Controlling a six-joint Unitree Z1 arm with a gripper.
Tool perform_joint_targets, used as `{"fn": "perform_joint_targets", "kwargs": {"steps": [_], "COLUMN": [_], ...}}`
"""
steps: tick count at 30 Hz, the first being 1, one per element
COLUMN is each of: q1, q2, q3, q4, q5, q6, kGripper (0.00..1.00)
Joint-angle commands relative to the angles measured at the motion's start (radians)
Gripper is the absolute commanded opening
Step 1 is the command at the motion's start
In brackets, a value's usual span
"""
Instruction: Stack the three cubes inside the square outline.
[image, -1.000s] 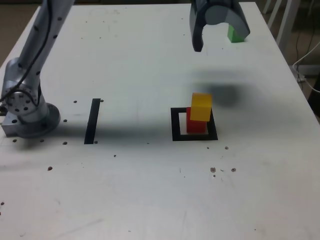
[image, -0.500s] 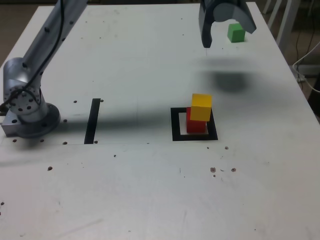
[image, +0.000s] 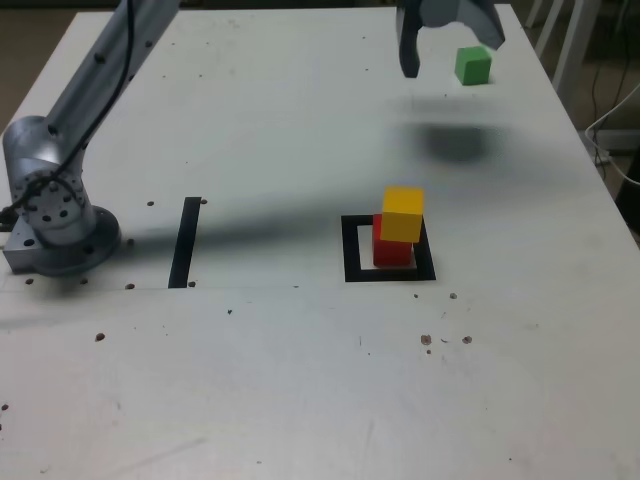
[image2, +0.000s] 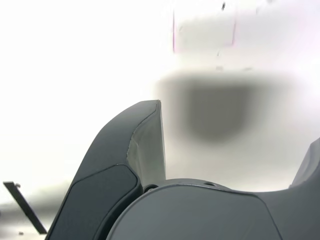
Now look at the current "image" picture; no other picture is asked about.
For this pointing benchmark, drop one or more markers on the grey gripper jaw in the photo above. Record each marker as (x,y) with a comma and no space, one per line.
(475,15)
(409,45)

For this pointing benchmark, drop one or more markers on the green cube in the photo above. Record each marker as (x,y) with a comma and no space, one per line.
(472,67)

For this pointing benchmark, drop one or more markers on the yellow cube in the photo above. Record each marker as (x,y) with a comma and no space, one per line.
(402,225)

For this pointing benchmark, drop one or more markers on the red cube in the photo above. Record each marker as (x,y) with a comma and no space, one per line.
(392,255)

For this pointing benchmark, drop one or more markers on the black tape square outline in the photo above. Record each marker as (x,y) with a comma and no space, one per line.
(387,275)

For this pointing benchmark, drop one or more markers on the thin white furniture leg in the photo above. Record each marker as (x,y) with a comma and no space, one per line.
(550,25)
(534,12)

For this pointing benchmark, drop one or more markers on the thick white table leg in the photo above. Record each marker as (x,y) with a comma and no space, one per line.
(575,45)

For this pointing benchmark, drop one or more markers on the black tape strip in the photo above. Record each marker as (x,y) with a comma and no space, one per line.
(184,245)

